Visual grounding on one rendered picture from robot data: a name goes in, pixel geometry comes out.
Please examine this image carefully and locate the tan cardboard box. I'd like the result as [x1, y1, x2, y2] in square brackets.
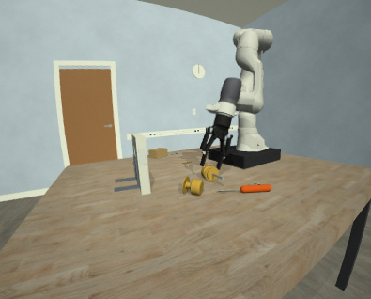
[148, 148, 168, 159]

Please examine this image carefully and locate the yellow door knob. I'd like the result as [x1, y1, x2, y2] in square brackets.
[201, 165, 224, 181]

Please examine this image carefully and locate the brass door knob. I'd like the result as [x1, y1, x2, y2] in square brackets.
[182, 176, 204, 196]

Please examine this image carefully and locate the orange-handled screwdriver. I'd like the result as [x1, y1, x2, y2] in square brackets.
[223, 184, 271, 193]

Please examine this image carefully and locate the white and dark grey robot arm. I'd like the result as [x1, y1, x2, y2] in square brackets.
[206, 28, 273, 151]

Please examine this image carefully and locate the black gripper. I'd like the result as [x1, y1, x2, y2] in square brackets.
[200, 114, 233, 170]

